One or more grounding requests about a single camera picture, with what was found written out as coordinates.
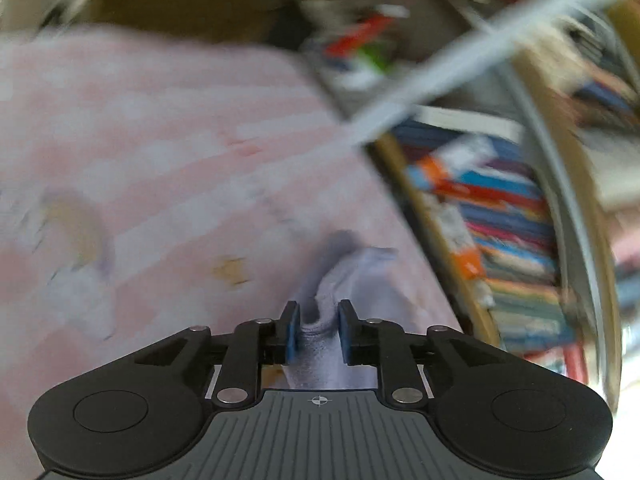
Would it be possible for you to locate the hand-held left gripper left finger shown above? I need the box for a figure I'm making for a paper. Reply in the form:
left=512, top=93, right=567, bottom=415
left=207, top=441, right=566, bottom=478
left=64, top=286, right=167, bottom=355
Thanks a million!
left=134, top=301, right=301, bottom=408

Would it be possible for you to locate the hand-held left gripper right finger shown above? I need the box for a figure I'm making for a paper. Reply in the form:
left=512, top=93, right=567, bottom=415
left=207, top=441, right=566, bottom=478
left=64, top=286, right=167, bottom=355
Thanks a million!
left=338, top=299, right=507, bottom=407

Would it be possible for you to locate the light grey sock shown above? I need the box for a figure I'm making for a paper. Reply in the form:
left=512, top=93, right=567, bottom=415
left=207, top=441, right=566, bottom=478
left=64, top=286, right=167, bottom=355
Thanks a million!
left=279, top=230, right=401, bottom=391

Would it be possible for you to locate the wooden bookshelf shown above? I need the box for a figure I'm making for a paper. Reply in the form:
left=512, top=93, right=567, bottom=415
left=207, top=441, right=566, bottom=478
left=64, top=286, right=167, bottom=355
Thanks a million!
left=367, top=132, right=506, bottom=348

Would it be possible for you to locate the row of colourful books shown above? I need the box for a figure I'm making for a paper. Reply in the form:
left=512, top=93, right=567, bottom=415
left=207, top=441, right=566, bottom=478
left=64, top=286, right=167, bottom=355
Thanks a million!
left=395, top=120, right=603, bottom=378

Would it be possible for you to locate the pink checked bed sheet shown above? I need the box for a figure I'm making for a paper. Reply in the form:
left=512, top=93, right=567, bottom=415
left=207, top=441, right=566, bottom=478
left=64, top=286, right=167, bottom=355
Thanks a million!
left=0, top=27, right=468, bottom=480

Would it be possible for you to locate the grey metal bar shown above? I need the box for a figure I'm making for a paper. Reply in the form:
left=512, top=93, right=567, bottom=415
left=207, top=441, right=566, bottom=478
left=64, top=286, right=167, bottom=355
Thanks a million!
left=344, top=0, right=632, bottom=147

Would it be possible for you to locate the pile of red green packets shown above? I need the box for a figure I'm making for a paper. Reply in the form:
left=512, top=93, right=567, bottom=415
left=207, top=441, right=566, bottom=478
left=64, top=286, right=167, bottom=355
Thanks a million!
left=300, top=4, right=413, bottom=92

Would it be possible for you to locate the brown wooden headboard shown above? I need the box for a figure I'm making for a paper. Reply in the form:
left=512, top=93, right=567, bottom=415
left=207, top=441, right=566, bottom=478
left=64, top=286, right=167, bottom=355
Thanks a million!
left=85, top=0, right=303, bottom=53

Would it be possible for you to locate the curved grey metal rail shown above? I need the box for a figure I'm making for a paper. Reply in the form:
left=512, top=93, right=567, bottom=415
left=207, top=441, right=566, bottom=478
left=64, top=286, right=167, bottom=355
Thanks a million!
left=497, top=62, right=623, bottom=413

